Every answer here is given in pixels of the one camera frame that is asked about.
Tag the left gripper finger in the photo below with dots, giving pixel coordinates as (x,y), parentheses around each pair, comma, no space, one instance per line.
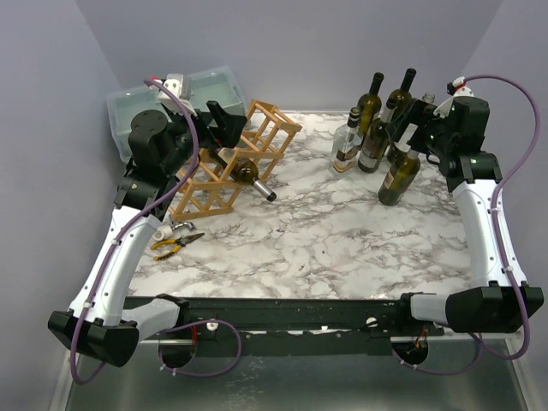
(228,128)
(221,156)

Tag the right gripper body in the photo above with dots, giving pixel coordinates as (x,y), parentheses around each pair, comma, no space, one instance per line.
(416,122)

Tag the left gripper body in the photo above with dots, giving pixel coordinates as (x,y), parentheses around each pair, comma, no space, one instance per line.
(204,135)

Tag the green wine bottle black neck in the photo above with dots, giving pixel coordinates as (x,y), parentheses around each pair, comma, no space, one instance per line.
(376,140)

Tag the green wine bottle silver neck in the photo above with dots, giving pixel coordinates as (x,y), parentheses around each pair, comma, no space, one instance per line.
(404,167)

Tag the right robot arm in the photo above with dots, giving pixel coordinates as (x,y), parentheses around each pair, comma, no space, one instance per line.
(500,299)

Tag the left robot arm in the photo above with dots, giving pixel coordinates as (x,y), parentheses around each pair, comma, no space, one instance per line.
(97,324)

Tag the clear glass bottle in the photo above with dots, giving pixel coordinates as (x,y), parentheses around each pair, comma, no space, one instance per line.
(429,98)

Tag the back right green bottle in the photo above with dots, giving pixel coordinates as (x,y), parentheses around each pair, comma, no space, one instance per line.
(402,95)

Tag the wooden wine rack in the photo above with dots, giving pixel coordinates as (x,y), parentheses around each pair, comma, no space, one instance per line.
(222,173)

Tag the wine bottle in rack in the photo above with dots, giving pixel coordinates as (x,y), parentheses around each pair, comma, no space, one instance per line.
(246,172)

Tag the back left green bottle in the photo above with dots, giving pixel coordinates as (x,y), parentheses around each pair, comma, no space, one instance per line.
(370,103)

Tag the clear square liquor bottle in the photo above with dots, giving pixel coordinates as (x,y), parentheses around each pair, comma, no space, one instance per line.
(346,144)

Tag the green plastic toolbox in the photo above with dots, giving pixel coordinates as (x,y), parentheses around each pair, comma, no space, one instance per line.
(215,84)

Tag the white plastic pipe fitting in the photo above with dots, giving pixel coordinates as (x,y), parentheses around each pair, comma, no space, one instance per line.
(164,232)

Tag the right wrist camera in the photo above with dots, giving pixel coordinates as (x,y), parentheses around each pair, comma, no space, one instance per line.
(456,88)

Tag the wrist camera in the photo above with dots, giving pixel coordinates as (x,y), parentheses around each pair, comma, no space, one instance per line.
(456,88)
(179,85)

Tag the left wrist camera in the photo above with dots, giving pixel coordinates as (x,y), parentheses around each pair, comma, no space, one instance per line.
(179,85)

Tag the yellow handled pliers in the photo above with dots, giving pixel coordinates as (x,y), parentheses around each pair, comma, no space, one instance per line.
(176,245)

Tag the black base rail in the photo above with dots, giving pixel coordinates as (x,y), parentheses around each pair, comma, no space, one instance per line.
(299,327)

